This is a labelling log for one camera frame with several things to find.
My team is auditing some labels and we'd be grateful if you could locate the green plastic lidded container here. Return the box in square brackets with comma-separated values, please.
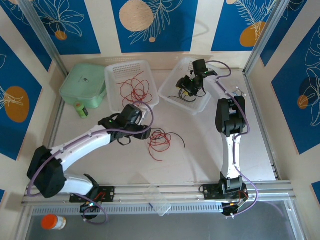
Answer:
[59, 62, 108, 110]

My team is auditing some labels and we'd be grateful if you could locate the blue stethoscope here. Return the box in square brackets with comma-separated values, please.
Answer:
[231, 86, 248, 98]

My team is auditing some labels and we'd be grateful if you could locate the clear plastic box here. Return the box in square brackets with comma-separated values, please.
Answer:
[142, 185, 172, 218]

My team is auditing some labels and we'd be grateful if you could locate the orange lid bottle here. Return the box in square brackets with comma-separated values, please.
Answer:
[41, 214, 67, 231]

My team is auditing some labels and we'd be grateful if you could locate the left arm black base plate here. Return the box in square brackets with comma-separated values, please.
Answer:
[69, 185, 116, 203]

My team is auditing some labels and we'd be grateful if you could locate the thin red cable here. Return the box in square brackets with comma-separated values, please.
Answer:
[147, 131, 174, 163]
[117, 70, 153, 107]

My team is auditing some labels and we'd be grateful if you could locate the small green bottle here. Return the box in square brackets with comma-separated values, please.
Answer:
[74, 101, 89, 119]

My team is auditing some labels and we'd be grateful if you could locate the aluminium mounting rail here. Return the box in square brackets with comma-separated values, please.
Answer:
[21, 181, 293, 207]

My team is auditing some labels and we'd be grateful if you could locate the grey slotted cable duct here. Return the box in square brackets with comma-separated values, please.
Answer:
[31, 202, 223, 216]

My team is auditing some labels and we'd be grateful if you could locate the aluminium frame post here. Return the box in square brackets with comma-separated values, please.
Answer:
[18, 0, 70, 77]
[243, 0, 292, 76]

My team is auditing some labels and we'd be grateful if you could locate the aluminium table side rail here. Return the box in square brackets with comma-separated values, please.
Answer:
[46, 98, 66, 151]
[243, 69, 280, 181]

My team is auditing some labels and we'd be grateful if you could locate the thin black cable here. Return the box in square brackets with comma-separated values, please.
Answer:
[149, 127, 186, 149]
[167, 88, 207, 103]

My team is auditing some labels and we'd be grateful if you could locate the white perforated plastic basket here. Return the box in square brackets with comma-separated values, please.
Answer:
[104, 59, 161, 115]
[158, 56, 224, 116]

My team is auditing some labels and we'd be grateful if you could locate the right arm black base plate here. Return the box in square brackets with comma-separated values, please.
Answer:
[201, 183, 250, 201]

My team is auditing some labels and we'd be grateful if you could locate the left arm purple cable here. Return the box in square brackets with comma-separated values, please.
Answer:
[26, 101, 155, 225]

